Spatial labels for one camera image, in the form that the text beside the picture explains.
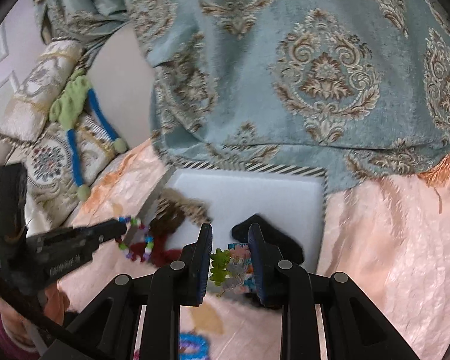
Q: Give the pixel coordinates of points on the beige plain pillow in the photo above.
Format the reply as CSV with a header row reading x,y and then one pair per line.
x,y
123,82

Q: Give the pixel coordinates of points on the embroidered cylindrical bolster pillow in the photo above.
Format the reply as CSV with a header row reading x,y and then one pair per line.
x,y
28,110

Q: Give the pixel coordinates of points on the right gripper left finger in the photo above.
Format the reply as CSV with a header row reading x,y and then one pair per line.
x,y
184,280

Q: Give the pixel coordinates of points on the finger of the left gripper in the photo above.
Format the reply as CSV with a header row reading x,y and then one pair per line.
x,y
93,236

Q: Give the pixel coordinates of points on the peach satin bedspread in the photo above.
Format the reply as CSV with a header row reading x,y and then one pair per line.
x,y
391,236

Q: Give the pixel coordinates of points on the green blue plush toy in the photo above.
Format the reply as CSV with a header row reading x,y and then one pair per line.
x,y
67,109

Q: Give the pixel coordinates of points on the leopard print brown scrunchie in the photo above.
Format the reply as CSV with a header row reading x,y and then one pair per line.
x,y
173,208

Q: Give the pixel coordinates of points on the teal damask blanket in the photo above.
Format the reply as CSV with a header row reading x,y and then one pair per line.
x,y
360,88

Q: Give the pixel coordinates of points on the striped white jewelry tray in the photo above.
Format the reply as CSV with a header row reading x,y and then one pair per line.
x,y
292,198

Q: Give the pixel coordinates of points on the floral embroidered square cushion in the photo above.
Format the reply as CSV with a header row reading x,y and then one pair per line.
x,y
51,191

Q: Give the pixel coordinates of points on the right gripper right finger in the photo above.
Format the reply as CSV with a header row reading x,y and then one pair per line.
x,y
278,280

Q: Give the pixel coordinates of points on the red velvet bow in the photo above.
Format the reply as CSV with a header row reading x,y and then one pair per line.
x,y
158,256

